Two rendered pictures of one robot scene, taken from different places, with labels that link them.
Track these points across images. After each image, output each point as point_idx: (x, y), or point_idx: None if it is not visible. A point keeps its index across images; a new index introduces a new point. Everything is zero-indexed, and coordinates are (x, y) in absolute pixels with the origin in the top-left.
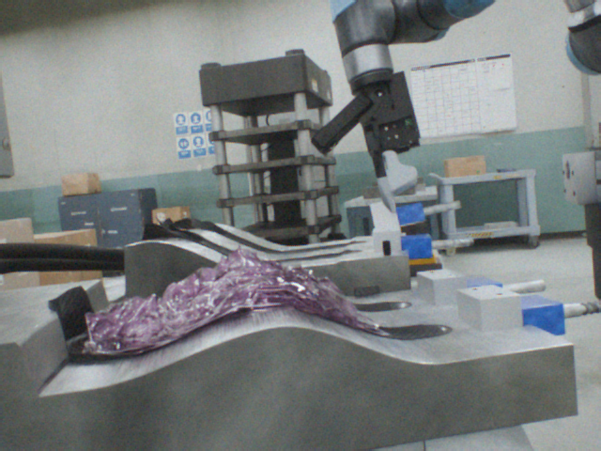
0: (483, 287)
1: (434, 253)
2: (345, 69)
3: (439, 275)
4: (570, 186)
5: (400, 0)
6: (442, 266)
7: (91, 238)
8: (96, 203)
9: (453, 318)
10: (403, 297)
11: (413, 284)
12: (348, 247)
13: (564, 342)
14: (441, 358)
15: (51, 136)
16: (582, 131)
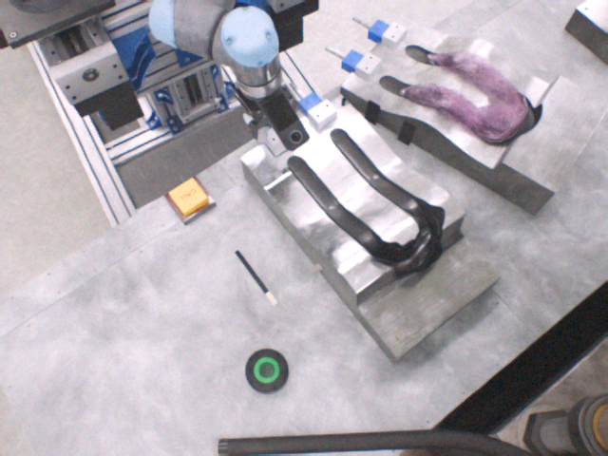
0: (389, 35)
1: (83, 251)
2: (276, 83)
3: (372, 61)
4: (102, 81)
5: (220, 8)
6: (161, 199)
7: None
8: None
9: (394, 52)
10: (371, 86)
11: (238, 179)
12: (319, 150)
13: (403, 14)
14: (436, 33)
15: None
16: None
